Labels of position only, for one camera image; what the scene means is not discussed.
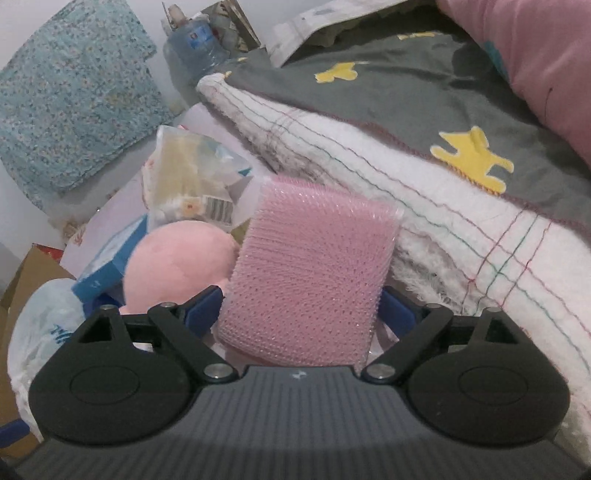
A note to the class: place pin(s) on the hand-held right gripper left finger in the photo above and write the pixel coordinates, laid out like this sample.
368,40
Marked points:
203,310

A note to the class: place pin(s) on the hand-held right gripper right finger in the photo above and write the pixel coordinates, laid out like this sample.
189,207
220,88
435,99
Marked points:
397,310

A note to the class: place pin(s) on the pink plush toy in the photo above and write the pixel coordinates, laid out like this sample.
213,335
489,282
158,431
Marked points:
175,263

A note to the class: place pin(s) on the pink bristly sponge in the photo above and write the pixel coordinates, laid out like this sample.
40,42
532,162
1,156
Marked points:
309,267

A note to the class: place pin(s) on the blue and white box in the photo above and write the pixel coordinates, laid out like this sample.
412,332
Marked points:
106,267

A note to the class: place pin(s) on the clear plastic packet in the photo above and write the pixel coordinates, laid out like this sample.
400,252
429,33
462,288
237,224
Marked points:
184,175

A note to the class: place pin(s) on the brown cardboard box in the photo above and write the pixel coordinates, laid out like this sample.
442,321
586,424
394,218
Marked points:
25,281

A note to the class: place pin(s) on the pale green plastic bag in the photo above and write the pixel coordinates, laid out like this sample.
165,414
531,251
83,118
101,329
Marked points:
41,323

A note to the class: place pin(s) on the grey blanket with yellow print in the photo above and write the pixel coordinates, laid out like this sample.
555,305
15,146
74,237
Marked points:
415,92

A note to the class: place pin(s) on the teal floral cloth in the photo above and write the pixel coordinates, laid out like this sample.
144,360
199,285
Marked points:
69,92

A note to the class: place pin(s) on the blue water bottle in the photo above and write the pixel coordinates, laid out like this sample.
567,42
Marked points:
194,46

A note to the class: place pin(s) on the patterned fabric cover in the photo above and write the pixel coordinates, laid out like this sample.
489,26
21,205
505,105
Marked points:
240,23

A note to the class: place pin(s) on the pink pillow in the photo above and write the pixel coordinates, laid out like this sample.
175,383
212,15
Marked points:
531,46

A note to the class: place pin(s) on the checked grey cloth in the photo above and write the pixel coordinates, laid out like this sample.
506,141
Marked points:
314,23

